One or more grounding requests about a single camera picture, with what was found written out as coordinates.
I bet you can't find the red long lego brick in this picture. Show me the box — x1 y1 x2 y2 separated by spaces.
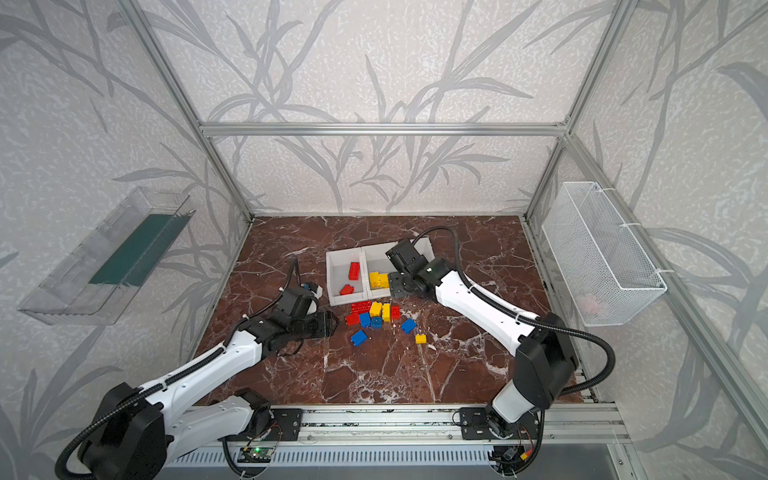
348 262 361 281

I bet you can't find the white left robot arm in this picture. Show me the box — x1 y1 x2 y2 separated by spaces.
54 261 338 479

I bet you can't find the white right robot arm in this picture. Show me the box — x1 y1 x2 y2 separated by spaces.
386 226 616 438

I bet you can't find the white right plastic bin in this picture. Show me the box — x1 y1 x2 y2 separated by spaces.
414 236 435 262

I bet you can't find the white plastic bin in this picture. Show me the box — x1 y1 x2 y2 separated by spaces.
362 242 397 299
414 236 435 262
326 248 367 306

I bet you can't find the white middle plastic bin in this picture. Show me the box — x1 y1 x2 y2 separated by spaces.
362 242 397 299

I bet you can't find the blue lego brick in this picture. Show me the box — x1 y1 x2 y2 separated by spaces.
401 318 417 334

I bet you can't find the white left plastic bin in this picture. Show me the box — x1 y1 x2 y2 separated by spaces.
326 248 367 306

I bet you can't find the green circuit board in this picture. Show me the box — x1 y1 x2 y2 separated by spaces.
237 446 276 464

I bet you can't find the white wire mesh basket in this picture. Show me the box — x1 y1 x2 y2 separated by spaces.
542 181 667 327

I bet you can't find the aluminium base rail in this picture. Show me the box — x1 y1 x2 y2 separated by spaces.
265 403 631 447

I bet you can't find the clear wall shelf tray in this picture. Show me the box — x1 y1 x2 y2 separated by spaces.
18 187 196 326

